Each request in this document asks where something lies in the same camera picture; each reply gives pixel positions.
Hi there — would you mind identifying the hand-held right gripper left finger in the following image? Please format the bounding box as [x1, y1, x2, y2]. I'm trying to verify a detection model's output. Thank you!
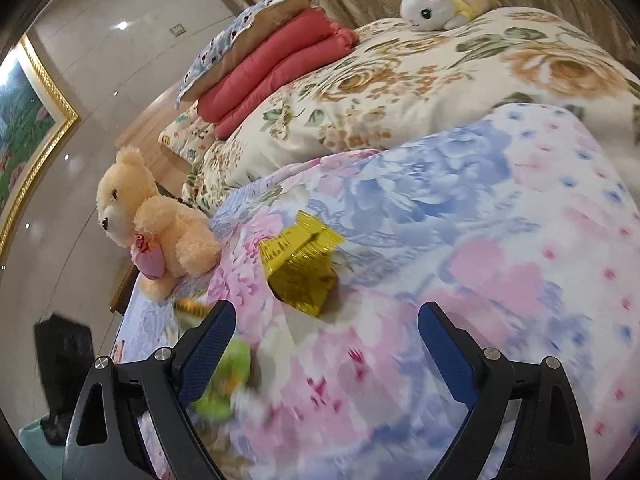
[61, 300, 237, 480]

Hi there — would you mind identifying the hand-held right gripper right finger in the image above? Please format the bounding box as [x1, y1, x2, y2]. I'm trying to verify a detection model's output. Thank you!
[417, 301, 591, 480]

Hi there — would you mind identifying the gold foil box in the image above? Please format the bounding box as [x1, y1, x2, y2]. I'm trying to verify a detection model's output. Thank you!
[258, 210, 346, 318]

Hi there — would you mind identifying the green snack packet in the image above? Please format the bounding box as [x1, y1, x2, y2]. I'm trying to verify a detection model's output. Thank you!
[192, 337, 253, 421]

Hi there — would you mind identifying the gold orange wrapper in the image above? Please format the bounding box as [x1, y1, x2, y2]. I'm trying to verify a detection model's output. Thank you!
[172, 299, 211, 318]

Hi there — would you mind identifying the teal fabric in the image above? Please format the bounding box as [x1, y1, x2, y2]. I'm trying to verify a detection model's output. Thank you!
[19, 420, 68, 480]

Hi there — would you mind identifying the pastel floral blanket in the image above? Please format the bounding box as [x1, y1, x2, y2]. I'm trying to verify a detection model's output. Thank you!
[112, 102, 640, 480]

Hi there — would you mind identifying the cream teddy bear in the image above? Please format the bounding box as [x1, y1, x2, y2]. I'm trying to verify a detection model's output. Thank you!
[96, 145, 222, 301]

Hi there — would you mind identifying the small floral pillow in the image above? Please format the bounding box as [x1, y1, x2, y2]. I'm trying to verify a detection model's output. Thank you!
[159, 102, 218, 163]

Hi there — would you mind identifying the wooden headboard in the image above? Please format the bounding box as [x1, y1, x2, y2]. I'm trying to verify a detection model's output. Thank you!
[115, 82, 201, 201]

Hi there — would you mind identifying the gold framed painting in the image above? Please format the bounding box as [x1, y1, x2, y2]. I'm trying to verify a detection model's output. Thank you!
[0, 35, 81, 261]

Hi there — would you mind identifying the cream floral duvet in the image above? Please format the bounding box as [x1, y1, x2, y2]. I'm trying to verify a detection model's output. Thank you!
[181, 6, 640, 218]

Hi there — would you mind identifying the folded red quilt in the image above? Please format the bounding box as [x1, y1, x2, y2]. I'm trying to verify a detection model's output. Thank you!
[196, 7, 361, 141]

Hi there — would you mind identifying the polka dot pillow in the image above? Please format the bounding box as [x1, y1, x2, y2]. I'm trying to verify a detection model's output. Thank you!
[175, 0, 316, 108]

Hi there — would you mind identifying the brown bear plush yellow outfit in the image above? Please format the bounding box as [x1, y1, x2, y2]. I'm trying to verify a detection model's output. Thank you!
[445, 0, 502, 23]

